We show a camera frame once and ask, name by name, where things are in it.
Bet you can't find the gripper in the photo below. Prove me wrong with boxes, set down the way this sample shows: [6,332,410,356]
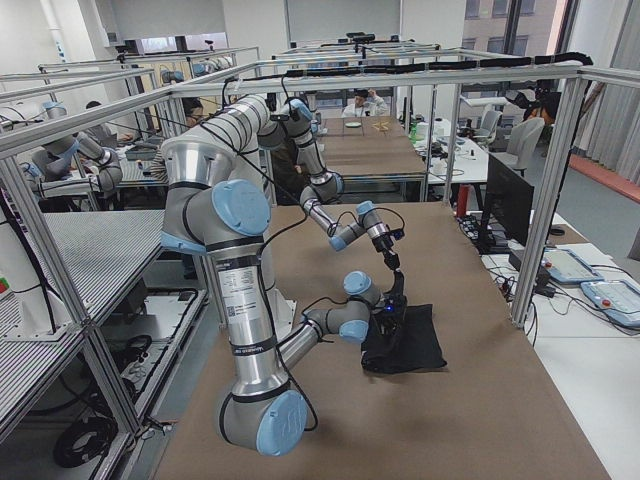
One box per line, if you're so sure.
[372,227,400,271]
[371,308,400,349]

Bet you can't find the seated person in white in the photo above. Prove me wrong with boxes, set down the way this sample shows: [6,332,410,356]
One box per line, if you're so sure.
[341,89,389,118]

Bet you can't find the black printed t-shirt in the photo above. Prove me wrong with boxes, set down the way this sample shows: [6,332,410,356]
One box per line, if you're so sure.
[360,269,448,375]

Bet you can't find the grey striped work table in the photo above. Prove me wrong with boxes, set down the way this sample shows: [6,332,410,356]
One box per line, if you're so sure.
[1,210,164,438]

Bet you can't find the red cylindrical tube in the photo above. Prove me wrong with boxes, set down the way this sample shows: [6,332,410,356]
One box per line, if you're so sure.
[456,184,471,218]

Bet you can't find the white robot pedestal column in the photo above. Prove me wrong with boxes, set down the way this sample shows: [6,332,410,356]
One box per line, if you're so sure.
[249,149,281,301]

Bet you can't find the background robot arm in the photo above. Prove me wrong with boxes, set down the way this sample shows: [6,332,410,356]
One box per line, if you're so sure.
[20,132,122,199]

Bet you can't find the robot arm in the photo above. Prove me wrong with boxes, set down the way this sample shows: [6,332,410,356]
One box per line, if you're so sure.
[161,95,404,270]
[161,135,406,456]

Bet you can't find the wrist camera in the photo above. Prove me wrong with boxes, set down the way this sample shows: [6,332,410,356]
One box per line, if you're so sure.
[382,294,407,316]
[389,228,405,240]

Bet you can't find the teach pendant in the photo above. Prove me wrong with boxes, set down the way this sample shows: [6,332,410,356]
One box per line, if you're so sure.
[541,248,603,285]
[580,280,639,328]

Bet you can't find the black monitor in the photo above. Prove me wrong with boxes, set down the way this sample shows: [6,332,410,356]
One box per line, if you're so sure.
[476,155,534,254]

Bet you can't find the grey office chair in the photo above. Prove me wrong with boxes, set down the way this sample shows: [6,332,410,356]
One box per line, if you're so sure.
[506,117,545,176]

